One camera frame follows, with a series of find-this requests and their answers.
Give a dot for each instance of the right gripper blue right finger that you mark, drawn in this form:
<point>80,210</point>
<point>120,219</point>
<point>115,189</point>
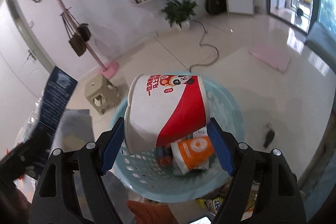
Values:
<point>263,188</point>

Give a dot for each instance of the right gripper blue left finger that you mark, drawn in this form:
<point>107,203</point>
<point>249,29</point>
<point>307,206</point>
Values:
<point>55,199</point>

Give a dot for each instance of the orange chips bag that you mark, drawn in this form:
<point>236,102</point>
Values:
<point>148,212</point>

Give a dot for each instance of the orange white paper cup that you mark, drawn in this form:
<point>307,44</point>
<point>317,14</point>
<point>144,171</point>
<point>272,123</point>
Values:
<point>191,153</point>

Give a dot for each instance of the dark blue leaflet box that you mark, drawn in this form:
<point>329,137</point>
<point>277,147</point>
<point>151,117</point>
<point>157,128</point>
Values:
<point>58,91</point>

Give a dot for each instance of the red white noodle cup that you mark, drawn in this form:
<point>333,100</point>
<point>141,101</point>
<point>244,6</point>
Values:
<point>162,109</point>

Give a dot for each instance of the yellow snack wrapper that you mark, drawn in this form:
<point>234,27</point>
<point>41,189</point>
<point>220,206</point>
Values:
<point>213,204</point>

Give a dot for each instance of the pastel scale pattern rug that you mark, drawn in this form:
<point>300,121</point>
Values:
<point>73,132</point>

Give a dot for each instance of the clear plastic bottle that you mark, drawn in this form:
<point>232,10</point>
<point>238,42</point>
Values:
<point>30,123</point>

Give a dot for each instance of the light blue laundry basket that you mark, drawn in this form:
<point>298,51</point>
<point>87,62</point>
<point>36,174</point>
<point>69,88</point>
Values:
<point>143,175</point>

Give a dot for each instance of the beige plastic stool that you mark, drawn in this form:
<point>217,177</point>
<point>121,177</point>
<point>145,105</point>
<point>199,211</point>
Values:
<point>101,94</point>

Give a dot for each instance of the pink coat rack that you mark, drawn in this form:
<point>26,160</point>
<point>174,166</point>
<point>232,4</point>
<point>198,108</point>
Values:
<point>108,70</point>

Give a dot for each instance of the pink floor mat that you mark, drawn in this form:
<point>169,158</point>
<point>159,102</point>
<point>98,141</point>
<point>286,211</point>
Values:
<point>273,56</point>

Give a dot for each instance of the brown tote bag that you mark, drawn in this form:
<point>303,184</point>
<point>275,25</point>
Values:
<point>75,40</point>

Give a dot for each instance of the white door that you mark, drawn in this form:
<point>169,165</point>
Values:
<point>21,51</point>

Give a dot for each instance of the grey sofa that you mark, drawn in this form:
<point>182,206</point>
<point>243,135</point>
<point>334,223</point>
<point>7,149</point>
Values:
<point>322,42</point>

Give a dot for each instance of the black small bag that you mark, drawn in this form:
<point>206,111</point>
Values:
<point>82,28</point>

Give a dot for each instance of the potted green plant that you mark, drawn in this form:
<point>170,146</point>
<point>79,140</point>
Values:
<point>177,12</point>

